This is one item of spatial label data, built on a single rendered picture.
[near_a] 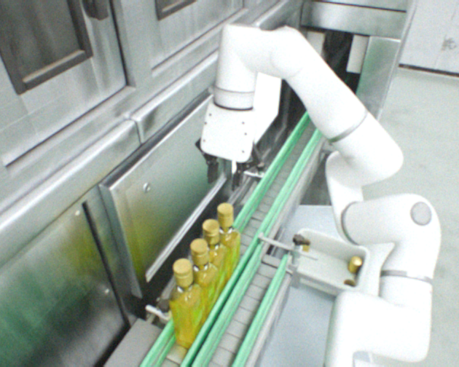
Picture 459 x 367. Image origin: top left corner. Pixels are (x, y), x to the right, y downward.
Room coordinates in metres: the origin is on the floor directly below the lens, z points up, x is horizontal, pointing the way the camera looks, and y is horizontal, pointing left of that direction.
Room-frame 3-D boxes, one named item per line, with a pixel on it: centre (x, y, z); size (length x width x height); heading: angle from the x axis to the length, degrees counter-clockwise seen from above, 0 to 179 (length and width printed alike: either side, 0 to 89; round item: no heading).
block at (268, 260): (0.66, -0.13, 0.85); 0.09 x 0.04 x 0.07; 64
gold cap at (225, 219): (0.59, 0.01, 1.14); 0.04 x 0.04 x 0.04
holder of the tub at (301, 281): (0.72, -0.27, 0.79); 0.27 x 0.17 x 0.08; 64
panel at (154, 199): (0.89, 0.02, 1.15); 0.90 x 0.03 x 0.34; 154
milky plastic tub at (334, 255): (0.71, -0.29, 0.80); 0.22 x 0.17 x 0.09; 64
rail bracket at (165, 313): (0.46, 0.16, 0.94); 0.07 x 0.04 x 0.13; 64
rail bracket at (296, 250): (0.65, -0.15, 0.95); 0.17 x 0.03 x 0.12; 64
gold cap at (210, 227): (0.54, 0.04, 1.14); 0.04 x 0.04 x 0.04
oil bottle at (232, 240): (0.59, 0.01, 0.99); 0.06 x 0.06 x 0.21; 64
